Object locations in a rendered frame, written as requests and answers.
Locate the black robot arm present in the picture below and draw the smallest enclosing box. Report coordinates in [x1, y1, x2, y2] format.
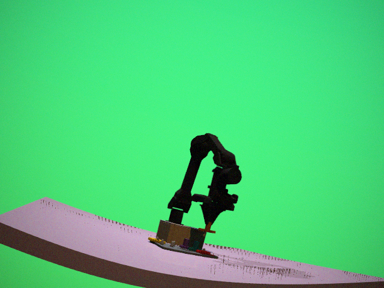
[167, 133, 242, 225]

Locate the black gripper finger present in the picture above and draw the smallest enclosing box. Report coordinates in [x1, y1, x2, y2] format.
[209, 208, 225, 225]
[200, 205, 215, 225]

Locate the small purple gear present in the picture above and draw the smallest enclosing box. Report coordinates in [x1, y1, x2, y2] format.
[180, 238, 189, 249]

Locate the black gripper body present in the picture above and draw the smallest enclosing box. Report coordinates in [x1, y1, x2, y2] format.
[191, 183, 235, 211]

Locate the orange gear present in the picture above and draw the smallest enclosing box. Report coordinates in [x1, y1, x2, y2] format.
[198, 222, 216, 233]

